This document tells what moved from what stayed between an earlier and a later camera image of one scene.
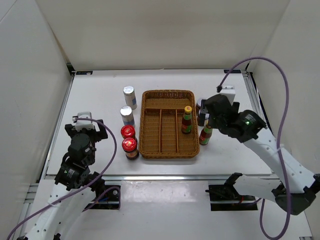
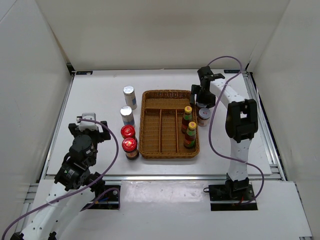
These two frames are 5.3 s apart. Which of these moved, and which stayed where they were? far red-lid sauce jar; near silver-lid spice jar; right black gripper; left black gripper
Moved: right black gripper
Stayed: near silver-lid spice jar; far red-lid sauce jar; left black gripper
